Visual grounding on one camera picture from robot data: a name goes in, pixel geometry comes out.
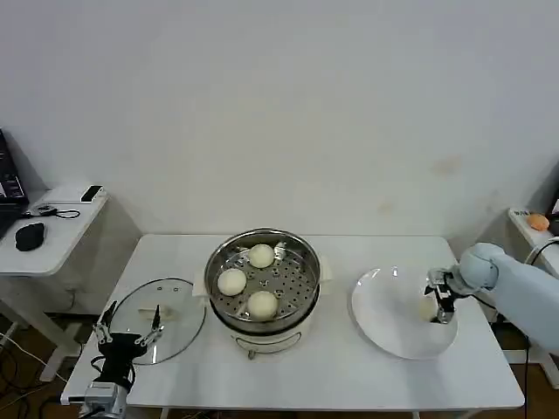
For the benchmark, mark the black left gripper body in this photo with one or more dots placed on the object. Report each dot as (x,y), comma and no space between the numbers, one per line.
(118,353)

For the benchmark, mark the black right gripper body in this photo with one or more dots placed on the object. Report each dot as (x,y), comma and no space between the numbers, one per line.
(450,286)

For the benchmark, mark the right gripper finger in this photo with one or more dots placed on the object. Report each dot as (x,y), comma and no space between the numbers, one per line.
(434,279)
(444,307)

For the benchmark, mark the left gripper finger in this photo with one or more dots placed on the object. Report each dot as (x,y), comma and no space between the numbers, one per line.
(105,325)
(155,318)

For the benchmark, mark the white steamed bun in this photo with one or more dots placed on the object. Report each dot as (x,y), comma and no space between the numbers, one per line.
(231,281)
(262,304)
(425,311)
(261,255)

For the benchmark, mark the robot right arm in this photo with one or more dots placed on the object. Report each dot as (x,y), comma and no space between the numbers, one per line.
(515,288)

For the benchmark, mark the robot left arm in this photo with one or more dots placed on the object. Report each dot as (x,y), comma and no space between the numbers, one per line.
(105,399)

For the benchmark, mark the round glass lid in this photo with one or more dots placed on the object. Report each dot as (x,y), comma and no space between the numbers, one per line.
(131,323)

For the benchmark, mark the white round plate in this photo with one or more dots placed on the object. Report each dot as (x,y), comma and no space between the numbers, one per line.
(384,314)

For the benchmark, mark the white side desk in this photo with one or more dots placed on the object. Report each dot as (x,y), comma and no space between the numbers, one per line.
(52,244)

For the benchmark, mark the white side table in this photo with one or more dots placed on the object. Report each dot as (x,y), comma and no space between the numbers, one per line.
(528,227)

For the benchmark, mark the orange round object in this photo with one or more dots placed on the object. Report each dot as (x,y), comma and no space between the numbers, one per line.
(538,221)

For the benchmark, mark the black computer mouse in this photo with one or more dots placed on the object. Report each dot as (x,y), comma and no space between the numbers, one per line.
(29,236)

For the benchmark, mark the white electric cooker base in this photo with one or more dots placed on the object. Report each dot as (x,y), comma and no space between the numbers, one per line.
(271,340)

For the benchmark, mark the black device at table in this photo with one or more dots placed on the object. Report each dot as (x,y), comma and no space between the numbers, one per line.
(555,218)

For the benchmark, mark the small white black phone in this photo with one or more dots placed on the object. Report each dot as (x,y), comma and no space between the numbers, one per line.
(91,194)

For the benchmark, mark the steel perforated steamer basket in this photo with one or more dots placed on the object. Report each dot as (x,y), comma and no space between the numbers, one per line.
(288,279)

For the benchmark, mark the black laptop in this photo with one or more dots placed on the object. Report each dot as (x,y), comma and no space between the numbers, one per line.
(8,183)

